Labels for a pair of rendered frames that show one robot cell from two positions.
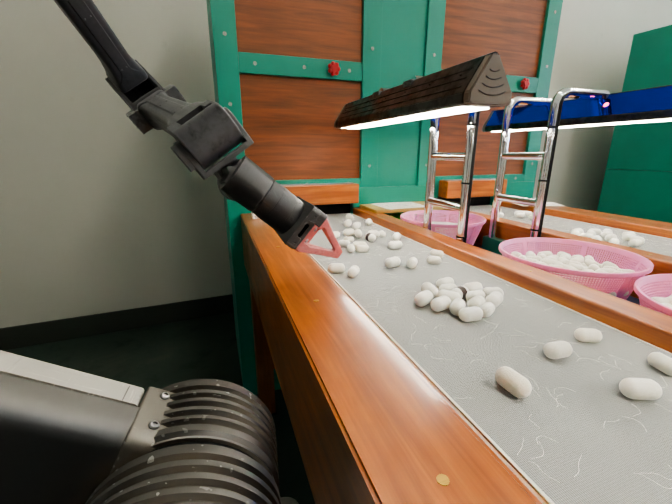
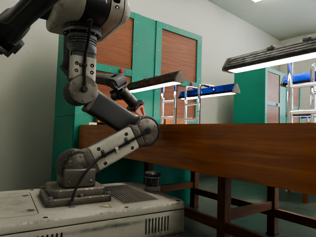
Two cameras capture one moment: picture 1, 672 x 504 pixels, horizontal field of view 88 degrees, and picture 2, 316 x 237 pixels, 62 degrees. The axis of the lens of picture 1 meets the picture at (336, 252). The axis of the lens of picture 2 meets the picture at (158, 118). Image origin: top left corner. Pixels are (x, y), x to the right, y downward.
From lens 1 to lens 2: 101 cm
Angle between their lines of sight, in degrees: 26
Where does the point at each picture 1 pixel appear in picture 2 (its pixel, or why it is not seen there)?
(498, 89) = (182, 78)
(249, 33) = not seen: hidden behind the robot
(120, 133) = not seen: outside the picture
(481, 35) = (174, 65)
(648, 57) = (240, 81)
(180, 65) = (33, 61)
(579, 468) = not seen: hidden behind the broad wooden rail
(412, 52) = (150, 68)
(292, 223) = (135, 104)
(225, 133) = (123, 80)
